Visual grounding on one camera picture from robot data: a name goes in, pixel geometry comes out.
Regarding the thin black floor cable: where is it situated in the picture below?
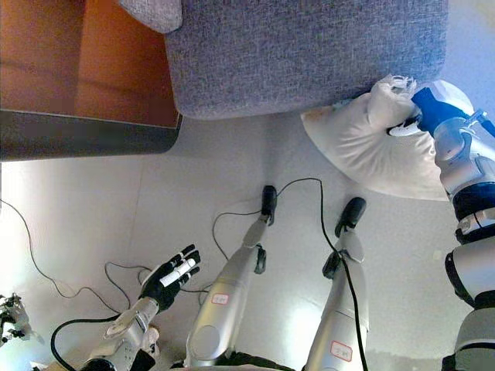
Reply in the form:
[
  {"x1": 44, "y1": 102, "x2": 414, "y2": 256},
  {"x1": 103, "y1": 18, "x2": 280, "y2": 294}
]
[{"x1": 0, "y1": 198, "x2": 212, "y2": 315}]

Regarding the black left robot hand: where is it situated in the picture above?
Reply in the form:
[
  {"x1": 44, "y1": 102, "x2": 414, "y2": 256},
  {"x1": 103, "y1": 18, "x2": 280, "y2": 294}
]
[{"x1": 138, "y1": 243, "x2": 202, "y2": 312}]

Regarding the white black mechanical gadget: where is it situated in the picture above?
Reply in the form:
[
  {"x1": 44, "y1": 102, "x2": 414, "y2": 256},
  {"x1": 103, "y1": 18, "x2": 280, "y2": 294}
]
[{"x1": 0, "y1": 292, "x2": 45, "y2": 348}]

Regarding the thin black foot cable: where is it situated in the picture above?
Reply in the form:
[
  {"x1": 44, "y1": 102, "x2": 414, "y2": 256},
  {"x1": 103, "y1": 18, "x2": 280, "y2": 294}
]
[{"x1": 211, "y1": 209, "x2": 268, "y2": 262}]

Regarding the grey fabric tub armchair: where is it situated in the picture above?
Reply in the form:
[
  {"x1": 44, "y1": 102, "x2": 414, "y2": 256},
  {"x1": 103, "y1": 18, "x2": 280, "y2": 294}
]
[{"x1": 118, "y1": 0, "x2": 450, "y2": 121}]

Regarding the thick black left wrist cable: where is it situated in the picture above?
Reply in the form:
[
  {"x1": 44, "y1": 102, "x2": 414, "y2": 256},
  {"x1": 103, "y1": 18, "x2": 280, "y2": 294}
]
[{"x1": 49, "y1": 313, "x2": 121, "y2": 371}]

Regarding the glossy brown wardrobe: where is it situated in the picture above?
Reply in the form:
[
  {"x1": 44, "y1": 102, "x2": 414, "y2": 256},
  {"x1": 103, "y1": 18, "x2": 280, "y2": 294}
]
[{"x1": 0, "y1": 0, "x2": 184, "y2": 162}]

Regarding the thick black leg cable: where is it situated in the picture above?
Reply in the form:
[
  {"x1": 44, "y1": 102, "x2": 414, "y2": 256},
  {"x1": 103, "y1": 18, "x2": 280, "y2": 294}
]
[{"x1": 275, "y1": 177, "x2": 370, "y2": 371}]

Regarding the silver left robot leg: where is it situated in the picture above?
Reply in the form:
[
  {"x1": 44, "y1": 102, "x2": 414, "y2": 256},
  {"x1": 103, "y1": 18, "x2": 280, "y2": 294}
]
[{"x1": 184, "y1": 185, "x2": 278, "y2": 369}]

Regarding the white fringed throw pillow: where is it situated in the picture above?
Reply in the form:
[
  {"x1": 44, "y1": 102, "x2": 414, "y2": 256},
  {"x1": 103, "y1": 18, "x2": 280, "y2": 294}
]
[{"x1": 300, "y1": 75, "x2": 475, "y2": 203}]

